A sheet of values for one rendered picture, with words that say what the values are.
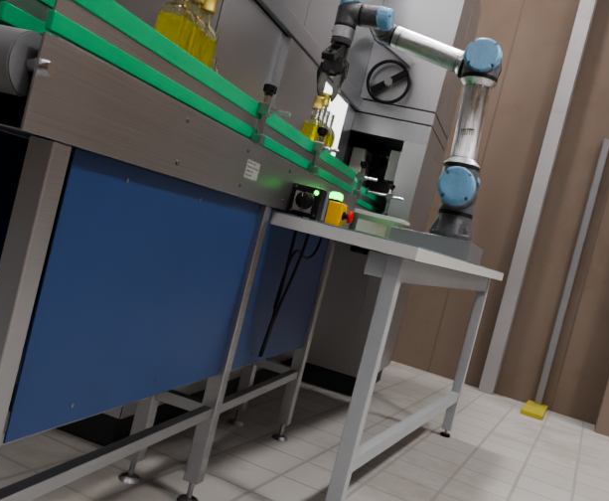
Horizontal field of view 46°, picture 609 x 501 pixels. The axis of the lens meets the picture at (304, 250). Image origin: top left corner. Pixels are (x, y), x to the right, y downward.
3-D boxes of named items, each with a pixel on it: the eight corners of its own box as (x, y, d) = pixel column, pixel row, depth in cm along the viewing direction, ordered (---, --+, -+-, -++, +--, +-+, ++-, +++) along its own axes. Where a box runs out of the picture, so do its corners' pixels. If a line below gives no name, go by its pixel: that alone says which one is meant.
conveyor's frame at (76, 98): (369, 240, 414) (374, 218, 413) (408, 250, 407) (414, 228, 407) (-145, 93, 89) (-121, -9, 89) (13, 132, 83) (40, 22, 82)
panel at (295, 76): (325, 175, 324) (343, 100, 323) (331, 176, 323) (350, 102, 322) (257, 136, 238) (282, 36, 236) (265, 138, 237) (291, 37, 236)
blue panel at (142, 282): (262, 331, 259) (292, 216, 257) (309, 345, 254) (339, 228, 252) (-93, 406, 106) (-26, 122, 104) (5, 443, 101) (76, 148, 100)
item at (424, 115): (377, 154, 414) (415, 2, 412) (440, 168, 404) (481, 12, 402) (351, 129, 347) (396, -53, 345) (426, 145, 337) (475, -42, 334)
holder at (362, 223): (336, 230, 281) (341, 210, 281) (404, 247, 274) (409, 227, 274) (325, 227, 265) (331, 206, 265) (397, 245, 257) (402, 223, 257)
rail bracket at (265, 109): (253, 145, 160) (268, 85, 159) (284, 151, 158) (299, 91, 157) (247, 141, 156) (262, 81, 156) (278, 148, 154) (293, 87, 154)
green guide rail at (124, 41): (348, 193, 257) (354, 171, 257) (351, 194, 257) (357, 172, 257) (44, 28, 89) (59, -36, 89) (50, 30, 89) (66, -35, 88)
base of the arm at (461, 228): (475, 247, 249) (481, 219, 249) (467, 243, 235) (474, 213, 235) (432, 239, 255) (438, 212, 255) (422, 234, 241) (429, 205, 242)
